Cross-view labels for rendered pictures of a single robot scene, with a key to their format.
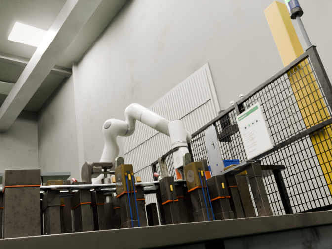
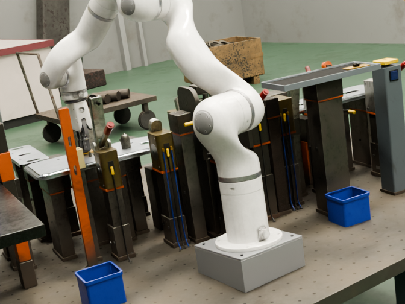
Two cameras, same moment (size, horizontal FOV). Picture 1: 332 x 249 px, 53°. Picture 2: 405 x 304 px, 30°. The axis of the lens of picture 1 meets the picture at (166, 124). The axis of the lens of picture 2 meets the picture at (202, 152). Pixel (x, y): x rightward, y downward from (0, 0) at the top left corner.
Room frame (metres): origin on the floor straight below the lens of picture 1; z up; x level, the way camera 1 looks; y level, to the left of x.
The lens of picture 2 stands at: (4.07, 0.70, 1.57)
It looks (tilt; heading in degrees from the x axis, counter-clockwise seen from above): 14 degrees down; 189
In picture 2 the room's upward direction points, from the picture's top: 8 degrees counter-clockwise
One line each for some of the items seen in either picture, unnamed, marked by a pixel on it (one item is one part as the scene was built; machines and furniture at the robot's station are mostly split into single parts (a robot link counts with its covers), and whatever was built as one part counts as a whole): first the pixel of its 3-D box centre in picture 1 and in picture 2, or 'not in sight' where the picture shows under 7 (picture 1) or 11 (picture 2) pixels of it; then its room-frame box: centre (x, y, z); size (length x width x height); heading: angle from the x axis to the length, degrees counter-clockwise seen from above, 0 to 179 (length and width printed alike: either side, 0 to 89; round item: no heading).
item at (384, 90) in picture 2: not in sight; (390, 129); (1.52, 0.96, 0.92); 0.08 x 0.08 x 0.44; 34
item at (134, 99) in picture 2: not in sight; (89, 90); (-3.07, -1.44, 0.47); 1.16 x 0.67 x 0.95; 134
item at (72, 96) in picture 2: (179, 146); (74, 95); (1.73, -0.05, 1.20); 0.09 x 0.08 x 0.03; 34
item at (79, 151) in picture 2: not in sight; (85, 205); (1.91, -0.02, 0.88); 0.04 x 0.04 x 0.37; 34
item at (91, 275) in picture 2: not in sight; (100, 286); (2.22, 0.08, 0.74); 0.11 x 0.10 x 0.09; 124
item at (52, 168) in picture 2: (94, 189); (220, 125); (1.49, 0.38, 1.00); 1.38 x 0.22 x 0.02; 124
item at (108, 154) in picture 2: not in sight; (116, 205); (1.91, 0.08, 0.87); 0.10 x 0.07 x 0.35; 34
